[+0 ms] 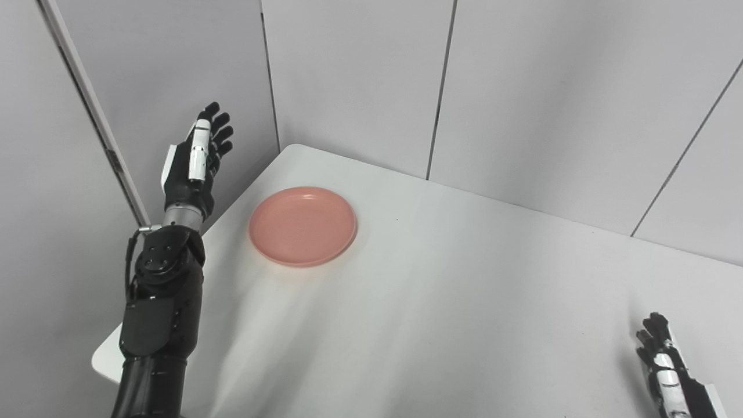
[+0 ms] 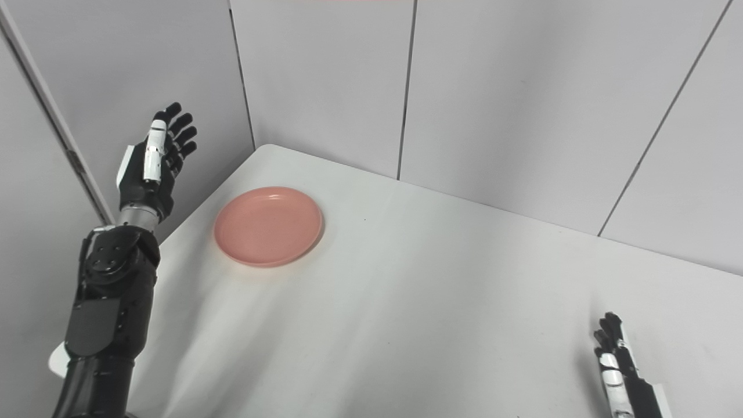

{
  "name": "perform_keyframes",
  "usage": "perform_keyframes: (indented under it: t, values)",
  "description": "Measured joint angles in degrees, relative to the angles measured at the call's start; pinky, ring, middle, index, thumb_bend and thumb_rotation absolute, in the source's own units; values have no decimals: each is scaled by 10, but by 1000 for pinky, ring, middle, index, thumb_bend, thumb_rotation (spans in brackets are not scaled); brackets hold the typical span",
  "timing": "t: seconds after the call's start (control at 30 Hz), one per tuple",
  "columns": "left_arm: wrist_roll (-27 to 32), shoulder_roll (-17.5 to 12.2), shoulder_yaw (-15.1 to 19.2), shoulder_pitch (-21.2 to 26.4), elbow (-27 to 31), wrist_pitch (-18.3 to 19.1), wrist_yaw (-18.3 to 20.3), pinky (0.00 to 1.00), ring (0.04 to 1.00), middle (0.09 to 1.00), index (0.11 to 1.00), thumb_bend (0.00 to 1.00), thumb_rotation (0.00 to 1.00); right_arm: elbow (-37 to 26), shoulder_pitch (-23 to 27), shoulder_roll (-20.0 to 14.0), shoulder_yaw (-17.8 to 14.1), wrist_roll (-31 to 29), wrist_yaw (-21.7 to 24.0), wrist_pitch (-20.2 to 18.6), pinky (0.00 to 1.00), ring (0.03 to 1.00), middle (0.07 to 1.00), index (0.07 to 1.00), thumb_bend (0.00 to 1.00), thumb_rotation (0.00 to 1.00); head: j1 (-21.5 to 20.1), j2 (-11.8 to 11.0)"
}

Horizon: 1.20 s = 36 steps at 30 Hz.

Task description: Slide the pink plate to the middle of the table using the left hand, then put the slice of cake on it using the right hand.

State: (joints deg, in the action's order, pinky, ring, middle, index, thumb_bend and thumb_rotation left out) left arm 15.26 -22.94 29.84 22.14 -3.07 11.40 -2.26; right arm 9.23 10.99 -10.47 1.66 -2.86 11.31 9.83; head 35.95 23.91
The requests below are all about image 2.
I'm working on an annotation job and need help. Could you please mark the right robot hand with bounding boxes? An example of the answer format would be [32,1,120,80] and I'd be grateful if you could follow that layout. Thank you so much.
[593,312,674,418]

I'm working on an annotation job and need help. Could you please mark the pink round plate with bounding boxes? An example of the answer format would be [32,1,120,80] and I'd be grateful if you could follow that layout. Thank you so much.
[214,186,323,268]

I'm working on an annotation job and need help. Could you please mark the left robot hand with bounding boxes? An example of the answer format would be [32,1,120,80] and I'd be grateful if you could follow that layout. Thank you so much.
[116,102,198,224]

